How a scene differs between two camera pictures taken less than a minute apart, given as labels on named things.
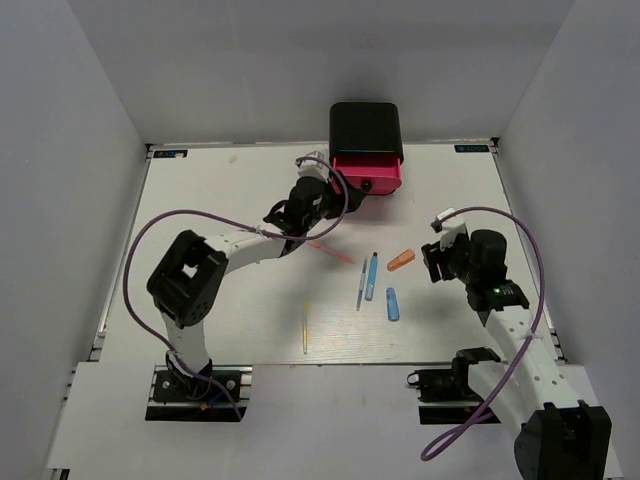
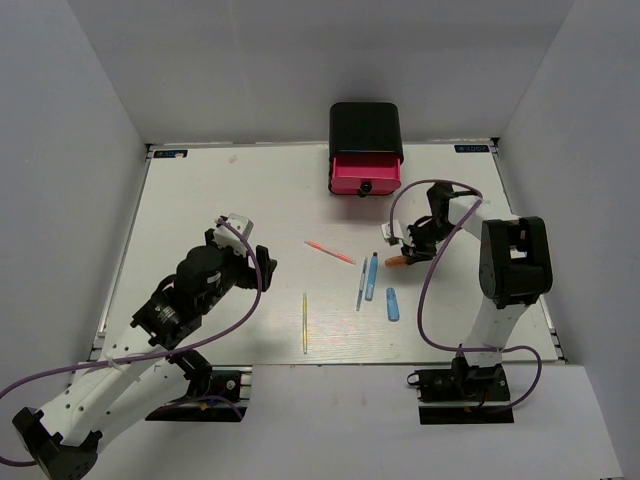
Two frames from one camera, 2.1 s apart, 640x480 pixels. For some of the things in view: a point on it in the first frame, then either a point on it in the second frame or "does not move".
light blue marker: [372, 276] does not move
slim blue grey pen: [361, 285] does not move
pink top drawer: [381, 169] does not move
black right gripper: [434, 256] -> [416, 252]
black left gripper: [337, 200] -> [248, 277]
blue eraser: [392, 304] does not move
